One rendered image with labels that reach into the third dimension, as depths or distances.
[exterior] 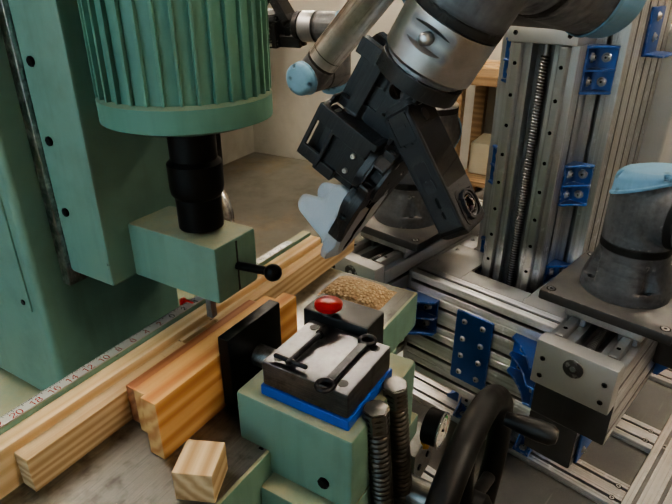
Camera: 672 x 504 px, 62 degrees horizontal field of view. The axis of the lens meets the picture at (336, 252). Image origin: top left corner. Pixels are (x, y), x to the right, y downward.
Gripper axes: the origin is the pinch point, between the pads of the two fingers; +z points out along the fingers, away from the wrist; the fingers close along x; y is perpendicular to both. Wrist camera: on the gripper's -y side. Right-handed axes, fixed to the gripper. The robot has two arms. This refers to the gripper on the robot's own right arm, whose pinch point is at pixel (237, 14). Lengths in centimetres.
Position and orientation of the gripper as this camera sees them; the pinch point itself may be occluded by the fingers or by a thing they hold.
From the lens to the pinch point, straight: 163.9
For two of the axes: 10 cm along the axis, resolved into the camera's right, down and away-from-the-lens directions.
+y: 0.7, 8.4, 5.4
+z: -8.8, -2.1, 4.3
